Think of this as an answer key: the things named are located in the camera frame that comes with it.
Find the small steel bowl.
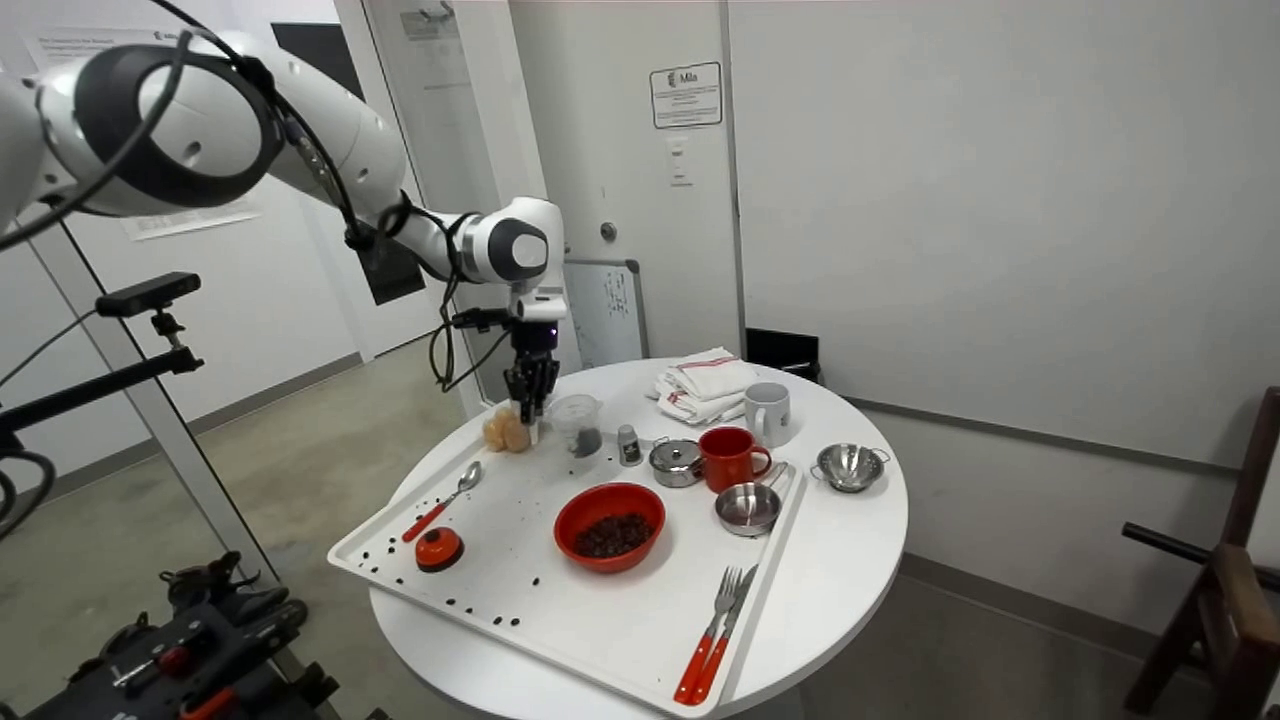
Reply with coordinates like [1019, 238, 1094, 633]
[715, 485, 780, 541]

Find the steel bowl on table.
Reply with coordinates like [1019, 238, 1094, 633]
[817, 445, 885, 491]

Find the white plastic tray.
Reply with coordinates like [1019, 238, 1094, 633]
[326, 418, 809, 720]

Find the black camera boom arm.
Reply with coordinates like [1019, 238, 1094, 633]
[0, 309, 204, 454]

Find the red bowl with beans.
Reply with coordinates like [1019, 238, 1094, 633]
[552, 480, 666, 577]

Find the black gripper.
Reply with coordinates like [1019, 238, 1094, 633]
[502, 296, 567, 422]

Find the red mug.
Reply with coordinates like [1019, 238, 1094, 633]
[696, 429, 770, 491]

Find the wooden chair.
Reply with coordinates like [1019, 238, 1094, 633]
[1122, 389, 1280, 720]

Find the red handled fork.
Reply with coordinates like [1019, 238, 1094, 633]
[673, 568, 750, 703]

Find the small steel lidded dish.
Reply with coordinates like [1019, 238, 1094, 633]
[649, 438, 701, 488]

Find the red handled spoon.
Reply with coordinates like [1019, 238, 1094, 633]
[399, 458, 484, 542]

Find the wall sign plaque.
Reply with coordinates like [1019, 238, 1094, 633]
[649, 59, 724, 130]

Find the small orange lid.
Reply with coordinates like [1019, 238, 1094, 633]
[413, 529, 465, 572]

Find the black box on floor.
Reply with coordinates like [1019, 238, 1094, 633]
[742, 328, 821, 381]

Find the black camera on stand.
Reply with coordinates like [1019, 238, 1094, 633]
[96, 271, 199, 321]

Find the steel salt shaker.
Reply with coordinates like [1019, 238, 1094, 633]
[617, 422, 644, 463]

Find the white red striped cloth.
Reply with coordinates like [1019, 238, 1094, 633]
[652, 349, 756, 429]

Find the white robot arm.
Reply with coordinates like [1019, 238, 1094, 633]
[0, 39, 567, 422]

